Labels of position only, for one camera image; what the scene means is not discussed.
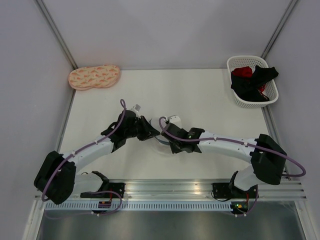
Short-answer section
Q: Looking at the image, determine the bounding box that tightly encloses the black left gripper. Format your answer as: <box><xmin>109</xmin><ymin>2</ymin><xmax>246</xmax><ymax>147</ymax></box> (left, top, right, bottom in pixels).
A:
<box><xmin>124</xmin><ymin>115</ymin><xmax>160</xmax><ymax>141</ymax></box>

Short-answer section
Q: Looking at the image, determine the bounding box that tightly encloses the round white mesh laundry bag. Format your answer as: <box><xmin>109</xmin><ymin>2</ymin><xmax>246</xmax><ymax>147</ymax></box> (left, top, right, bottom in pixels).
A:
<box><xmin>149</xmin><ymin>117</ymin><xmax>173</xmax><ymax>156</ymax></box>

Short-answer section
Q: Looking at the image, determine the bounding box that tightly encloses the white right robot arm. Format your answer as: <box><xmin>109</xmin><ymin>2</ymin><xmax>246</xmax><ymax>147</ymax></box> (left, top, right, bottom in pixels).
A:
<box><xmin>161</xmin><ymin>123</ymin><xmax>287</xmax><ymax>198</ymax></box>

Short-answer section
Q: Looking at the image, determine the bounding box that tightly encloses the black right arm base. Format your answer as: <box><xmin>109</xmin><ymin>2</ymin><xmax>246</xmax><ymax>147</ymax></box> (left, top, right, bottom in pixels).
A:
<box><xmin>211</xmin><ymin>182</ymin><xmax>234</xmax><ymax>202</ymax></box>

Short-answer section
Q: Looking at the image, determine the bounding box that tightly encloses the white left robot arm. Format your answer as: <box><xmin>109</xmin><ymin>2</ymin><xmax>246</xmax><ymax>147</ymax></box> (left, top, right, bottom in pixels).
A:
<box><xmin>34</xmin><ymin>110</ymin><xmax>160</xmax><ymax>205</ymax></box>

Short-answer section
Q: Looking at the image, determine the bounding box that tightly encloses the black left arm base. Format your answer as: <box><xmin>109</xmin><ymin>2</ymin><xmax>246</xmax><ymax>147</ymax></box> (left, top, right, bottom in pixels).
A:
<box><xmin>80</xmin><ymin>182</ymin><xmax>126</xmax><ymax>199</ymax></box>

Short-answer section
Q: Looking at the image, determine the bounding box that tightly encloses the pink patterned bra case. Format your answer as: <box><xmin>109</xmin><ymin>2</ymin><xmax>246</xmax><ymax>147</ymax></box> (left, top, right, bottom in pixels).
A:
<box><xmin>68</xmin><ymin>64</ymin><xmax>121</xmax><ymax>91</ymax></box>

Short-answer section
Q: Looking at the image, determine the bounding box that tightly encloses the black underwear garment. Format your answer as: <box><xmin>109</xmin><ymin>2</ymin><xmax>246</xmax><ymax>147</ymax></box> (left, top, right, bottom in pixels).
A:
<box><xmin>231</xmin><ymin>65</ymin><xmax>279</xmax><ymax>102</ymax></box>

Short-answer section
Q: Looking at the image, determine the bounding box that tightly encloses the white plastic basket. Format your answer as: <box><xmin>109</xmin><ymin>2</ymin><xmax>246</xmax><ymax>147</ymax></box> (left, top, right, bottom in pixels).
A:
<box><xmin>226</xmin><ymin>55</ymin><xmax>279</xmax><ymax>109</ymax></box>

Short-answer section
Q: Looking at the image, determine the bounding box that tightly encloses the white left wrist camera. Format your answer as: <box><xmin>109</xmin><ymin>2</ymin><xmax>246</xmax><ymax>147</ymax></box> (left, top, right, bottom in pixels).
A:
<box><xmin>130</xmin><ymin>104</ymin><xmax>141</xmax><ymax>115</ymax></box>

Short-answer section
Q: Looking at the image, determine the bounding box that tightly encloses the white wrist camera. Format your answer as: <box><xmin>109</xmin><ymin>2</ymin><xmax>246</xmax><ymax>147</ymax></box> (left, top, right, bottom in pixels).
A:
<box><xmin>164</xmin><ymin>115</ymin><xmax>182</xmax><ymax>128</ymax></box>
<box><xmin>130</xmin><ymin>104</ymin><xmax>141</xmax><ymax>115</ymax></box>

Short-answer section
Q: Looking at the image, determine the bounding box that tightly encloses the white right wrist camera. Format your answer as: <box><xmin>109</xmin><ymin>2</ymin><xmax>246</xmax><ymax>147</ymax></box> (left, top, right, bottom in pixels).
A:
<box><xmin>164</xmin><ymin>115</ymin><xmax>182</xmax><ymax>128</ymax></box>

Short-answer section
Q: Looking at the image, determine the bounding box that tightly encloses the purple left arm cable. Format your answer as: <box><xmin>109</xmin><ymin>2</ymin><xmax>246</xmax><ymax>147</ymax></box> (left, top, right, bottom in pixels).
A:
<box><xmin>40</xmin><ymin>98</ymin><xmax>127</xmax><ymax>202</ymax></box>

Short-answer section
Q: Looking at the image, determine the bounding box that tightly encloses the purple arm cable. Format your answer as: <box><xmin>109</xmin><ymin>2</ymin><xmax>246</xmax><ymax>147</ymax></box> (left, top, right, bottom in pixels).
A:
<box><xmin>158</xmin><ymin>116</ymin><xmax>307</xmax><ymax>180</ymax></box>
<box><xmin>40</xmin><ymin>98</ymin><xmax>127</xmax><ymax>202</ymax></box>

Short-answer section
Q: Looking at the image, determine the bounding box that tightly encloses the white slotted cable duct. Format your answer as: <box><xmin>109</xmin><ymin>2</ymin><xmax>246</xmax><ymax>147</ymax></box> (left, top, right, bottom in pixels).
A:
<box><xmin>45</xmin><ymin>200</ymin><xmax>232</xmax><ymax>212</ymax></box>

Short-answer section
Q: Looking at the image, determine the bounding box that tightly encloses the aluminium mounting rail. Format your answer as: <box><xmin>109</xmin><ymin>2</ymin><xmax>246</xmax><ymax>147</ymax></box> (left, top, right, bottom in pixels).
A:
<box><xmin>34</xmin><ymin>178</ymin><xmax>308</xmax><ymax>201</ymax></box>

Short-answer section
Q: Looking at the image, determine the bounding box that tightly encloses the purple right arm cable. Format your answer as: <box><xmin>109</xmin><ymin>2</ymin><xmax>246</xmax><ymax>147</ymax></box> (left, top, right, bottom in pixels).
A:
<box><xmin>158</xmin><ymin>116</ymin><xmax>307</xmax><ymax>180</ymax></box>

